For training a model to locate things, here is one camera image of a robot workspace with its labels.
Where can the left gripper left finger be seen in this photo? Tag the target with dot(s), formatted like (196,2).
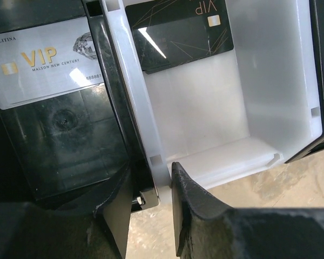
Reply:
(95,225)

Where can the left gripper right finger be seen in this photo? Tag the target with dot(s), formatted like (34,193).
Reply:
(205,227)

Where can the silver VIP card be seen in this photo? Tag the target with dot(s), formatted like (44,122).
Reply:
(47,61)

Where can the black white sorting tray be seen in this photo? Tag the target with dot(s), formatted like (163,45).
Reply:
(223,117)

